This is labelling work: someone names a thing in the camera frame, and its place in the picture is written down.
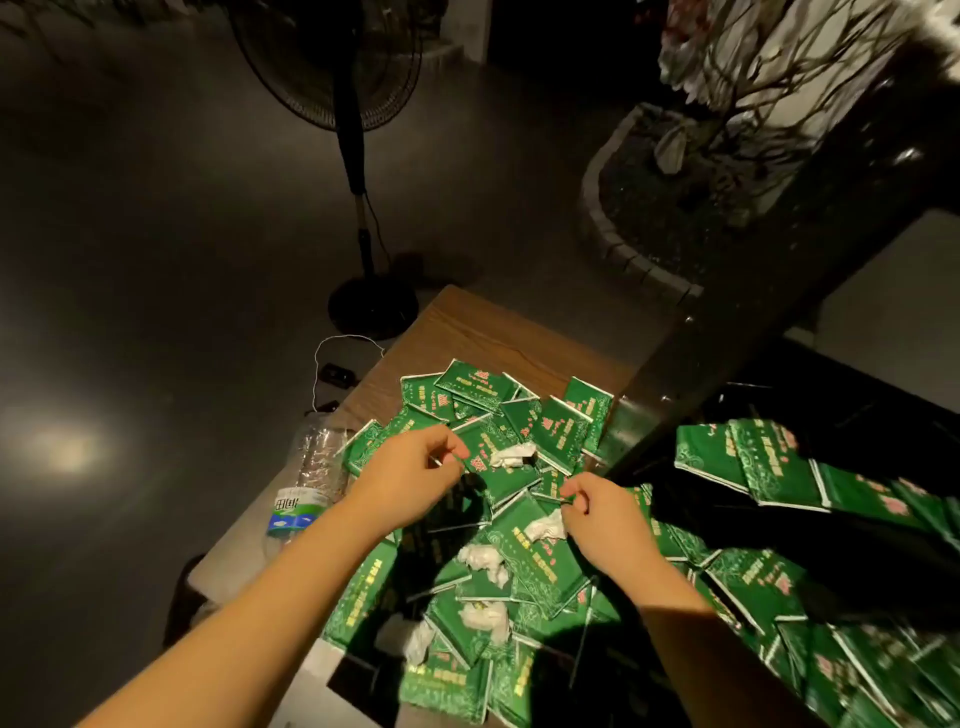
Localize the person's right forearm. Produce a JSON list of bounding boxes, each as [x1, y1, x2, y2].
[[630, 555, 830, 728]]

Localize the black metal shelf rack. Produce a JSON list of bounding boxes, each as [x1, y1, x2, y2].
[[597, 37, 960, 482]]

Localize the bare branched tree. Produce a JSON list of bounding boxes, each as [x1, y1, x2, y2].
[[657, 0, 960, 227]]

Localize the pile of green packets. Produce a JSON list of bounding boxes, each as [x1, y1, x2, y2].
[[322, 357, 960, 728]]

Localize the black standing fan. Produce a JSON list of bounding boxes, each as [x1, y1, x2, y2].
[[225, 0, 431, 341]]

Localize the white cable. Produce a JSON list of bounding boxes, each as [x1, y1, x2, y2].
[[312, 333, 389, 414]]

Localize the person's left hand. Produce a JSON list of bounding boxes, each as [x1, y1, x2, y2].
[[345, 423, 473, 537]]

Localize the person's left forearm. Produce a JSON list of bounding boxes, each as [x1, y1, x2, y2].
[[78, 502, 395, 728]]

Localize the clear plastic water bottle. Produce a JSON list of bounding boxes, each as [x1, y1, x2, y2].
[[265, 424, 356, 557]]

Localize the person's right hand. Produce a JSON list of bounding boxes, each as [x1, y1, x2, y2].
[[558, 471, 674, 587]]

